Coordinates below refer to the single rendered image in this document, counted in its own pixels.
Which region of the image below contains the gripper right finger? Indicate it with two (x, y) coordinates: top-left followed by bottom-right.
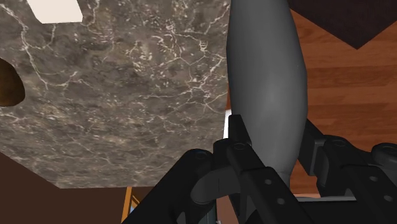
(297, 118), (397, 224)

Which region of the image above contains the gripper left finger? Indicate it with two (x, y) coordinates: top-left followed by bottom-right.
(122, 114), (315, 224)

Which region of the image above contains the grey vase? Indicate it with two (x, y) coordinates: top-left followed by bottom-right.
(226, 0), (309, 188)

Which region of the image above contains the dark brown rug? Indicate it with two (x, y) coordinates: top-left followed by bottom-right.
(286, 0), (397, 51)

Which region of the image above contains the brown round object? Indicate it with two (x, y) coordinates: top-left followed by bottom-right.
(0, 57), (26, 108)

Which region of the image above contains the white flat rectangular object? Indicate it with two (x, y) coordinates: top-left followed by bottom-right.
(26, 0), (84, 25)

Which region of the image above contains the orange wooden frame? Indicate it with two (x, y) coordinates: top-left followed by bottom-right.
(120, 186), (142, 223)

